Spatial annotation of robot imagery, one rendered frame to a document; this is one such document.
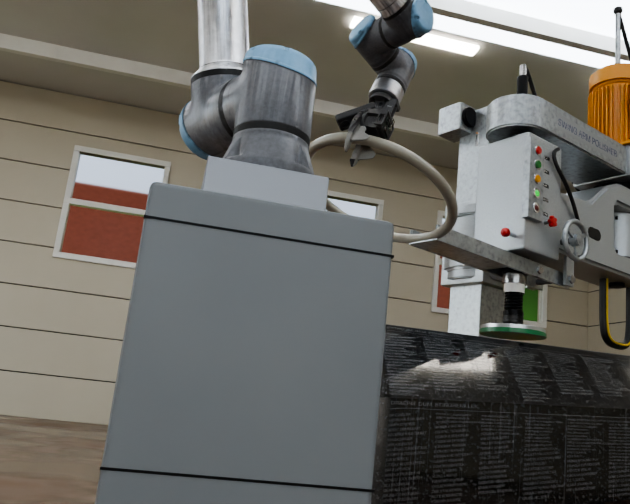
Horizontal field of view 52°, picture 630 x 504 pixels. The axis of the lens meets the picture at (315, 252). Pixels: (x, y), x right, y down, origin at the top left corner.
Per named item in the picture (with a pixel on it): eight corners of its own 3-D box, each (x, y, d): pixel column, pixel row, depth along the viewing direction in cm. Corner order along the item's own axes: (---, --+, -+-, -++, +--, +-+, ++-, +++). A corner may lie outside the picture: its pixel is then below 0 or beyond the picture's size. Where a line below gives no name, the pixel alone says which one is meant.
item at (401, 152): (374, 253, 220) (377, 246, 221) (490, 233, 181) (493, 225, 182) (269, 162, 199) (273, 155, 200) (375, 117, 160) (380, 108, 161)
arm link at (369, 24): (383, 4, 171) (410, 39, 177) (352, 20, 179) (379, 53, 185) (371, 27, 166) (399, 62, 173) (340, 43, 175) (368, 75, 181)
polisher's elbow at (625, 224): (583, 260, 266) (584, 215, 271) (603, 270, 279) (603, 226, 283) (631, 256, 253) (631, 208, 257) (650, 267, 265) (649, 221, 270)
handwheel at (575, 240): (565, 268, 231) (566, 228, 235) (591, 265, 223) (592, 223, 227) (540, 259, 223) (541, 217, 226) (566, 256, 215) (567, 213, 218)
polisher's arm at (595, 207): (606, 314, 275) (607, 204, 286) (661, 311, 257) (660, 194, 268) (495, 280, 234) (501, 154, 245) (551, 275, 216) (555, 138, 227)
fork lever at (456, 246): (531, 291, 245) (532, 278, 247) (578, 287, 230) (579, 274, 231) (400, 246, 207) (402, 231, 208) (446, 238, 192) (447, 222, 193)
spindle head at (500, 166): (533, 283, 249) (537, 173, 259) (586, 278, 231) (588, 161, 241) (471, 263, 229) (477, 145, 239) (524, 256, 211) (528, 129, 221)
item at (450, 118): (434, 140, 337) (435, 113, 340) (466, 145, 339) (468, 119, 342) (446, 124, 317) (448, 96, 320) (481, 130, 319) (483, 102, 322)
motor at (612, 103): (604, 176, 295) (604, 96, 304) (674, 161, 270) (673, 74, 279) (568, 158, 279) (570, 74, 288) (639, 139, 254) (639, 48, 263)
